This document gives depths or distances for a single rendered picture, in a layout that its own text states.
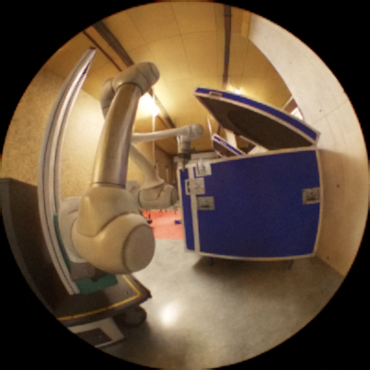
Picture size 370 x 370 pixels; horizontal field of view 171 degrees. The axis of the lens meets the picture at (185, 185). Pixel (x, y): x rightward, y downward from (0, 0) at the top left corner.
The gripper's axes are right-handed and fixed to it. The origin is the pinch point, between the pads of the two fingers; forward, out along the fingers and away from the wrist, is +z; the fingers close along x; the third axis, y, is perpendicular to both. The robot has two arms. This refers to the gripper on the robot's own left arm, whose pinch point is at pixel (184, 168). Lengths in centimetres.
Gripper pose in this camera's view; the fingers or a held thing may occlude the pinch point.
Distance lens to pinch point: 106.5
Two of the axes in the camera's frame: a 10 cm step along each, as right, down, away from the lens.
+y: -8.4, -0.8, 5.4
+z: -0.6, 10.0, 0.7
